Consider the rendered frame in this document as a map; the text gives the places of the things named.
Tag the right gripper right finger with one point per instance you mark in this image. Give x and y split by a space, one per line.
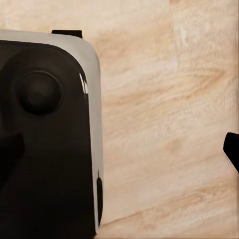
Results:
231 148

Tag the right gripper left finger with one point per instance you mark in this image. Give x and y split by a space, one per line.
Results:
12 148

